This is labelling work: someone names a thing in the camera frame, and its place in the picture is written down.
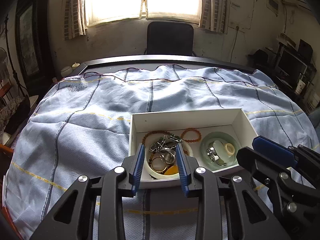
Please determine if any black coat stand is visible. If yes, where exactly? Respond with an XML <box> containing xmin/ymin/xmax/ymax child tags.
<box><xmin>3</xmin><ymin>15</ymin><xmax>29</xmax><ymax>98</ymax></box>

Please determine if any white ceramic jar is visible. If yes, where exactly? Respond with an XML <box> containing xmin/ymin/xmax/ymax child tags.
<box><xmin>60</xmin><ymin>66</ymin><xmax>73</xmax><ymax>77</ymax></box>

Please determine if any dark bed frame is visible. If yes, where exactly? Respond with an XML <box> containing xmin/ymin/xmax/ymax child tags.
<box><xmin>70</xmin><ymin>55</ymin><xmax>255</xmax><ymax>76</ymax></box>

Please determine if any gold ring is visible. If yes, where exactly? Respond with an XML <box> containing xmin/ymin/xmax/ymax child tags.
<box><xmin>151</xmin><ymin>156</ymin><xmax>168</xmax><ymax>173</ymax></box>

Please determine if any green jade bangle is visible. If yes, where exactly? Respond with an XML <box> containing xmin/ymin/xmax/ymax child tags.
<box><xmin>200</xmin><ymin>132</ymin><xmax>240</xmax><ymax>171</ymax></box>

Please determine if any black computer monitor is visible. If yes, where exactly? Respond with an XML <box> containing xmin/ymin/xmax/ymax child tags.
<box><xmin>275</xmin><ymin>49</ymin><xmax>307</xmax><ymax>81</ymax></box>

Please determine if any white cardboard box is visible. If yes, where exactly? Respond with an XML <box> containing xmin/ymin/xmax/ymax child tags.
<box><xmin>129</xmin><ymin>108</ymin><xmax>257</xmax><ymax>189</ymax></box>

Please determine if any silver metal bracelet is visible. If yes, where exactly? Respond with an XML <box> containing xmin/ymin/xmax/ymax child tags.
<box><xmin>149</xmin><ymin>134</ymin><xmax>185</xmax><ymax>153</ymax></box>

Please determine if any patterned curtain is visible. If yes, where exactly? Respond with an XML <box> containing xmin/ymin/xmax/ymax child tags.
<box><xmin>62</xmin><ymin>0</ymin><xmax>86</xmax><ymax>41</ymax></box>
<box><xmin>199</xmin><ymin>0</ymin><xmax>231</xmax><ymax>34</ymax></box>

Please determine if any dark framed picture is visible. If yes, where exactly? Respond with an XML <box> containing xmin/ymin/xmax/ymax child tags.
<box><xmin>15</xmin><ymin>0</ymin><xmax>55</xmax><ymax>95</ymax></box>

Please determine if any right patterned curtain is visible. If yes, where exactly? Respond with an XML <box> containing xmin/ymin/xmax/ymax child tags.
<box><xmin>199</xmin><ymin>0</ymin><xmax>231</xmax><ymax>34</ymax></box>

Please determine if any cream white bangle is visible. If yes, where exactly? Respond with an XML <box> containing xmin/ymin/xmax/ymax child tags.
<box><xmin>144</xmin><ymin>137</ymin><xmax>179</xmax><ymax>180</ymax></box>

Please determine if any light blue quilt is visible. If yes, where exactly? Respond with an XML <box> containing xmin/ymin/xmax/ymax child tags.
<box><xmin>3</xmin><ymin>65</ymin><xmax>319</xmax><ymax>239</ymax></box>

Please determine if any white lidded bottle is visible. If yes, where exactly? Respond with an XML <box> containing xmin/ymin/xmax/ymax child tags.
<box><xmin>72</xmin><ymin>62</ymin><xmax>80</xmax><ymax>70</ymax></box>

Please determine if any black office chair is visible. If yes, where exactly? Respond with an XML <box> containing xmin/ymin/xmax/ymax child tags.
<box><xmin>144</xmin><ymin>22</ymin><xmax>196</xmax><ymax>56</ymax></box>

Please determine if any amber oval pendant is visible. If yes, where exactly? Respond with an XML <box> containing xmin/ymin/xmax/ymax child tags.
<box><xmin>164</xmin><ymin>165</ymin><xmax>179</xmax><ymax>176</ymax></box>

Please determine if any amber bead necklace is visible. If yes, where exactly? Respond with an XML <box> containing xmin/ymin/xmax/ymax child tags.
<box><xmin>141</xmin><ymin>127</ymin><xmax>202</xmax><ymax>156</ymax></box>

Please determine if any pale jade carved pendant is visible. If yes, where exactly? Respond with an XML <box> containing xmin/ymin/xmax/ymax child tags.
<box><xmin>213</xmin><ymin>140</ymin><xmax>229</xmax><ymax>159</ymax></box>

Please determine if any left patterned curtain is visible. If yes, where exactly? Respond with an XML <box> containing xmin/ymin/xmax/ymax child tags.
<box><xmin>62</xmin><ymin>0</ymin><xmax>86</xmax><ymax>41</ymax></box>

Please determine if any cream ivory ring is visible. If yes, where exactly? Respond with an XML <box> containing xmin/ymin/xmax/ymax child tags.
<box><xmin>223</xmin><ymin>142</ymin><xmax>235</xmax><ymax>155</ymax></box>

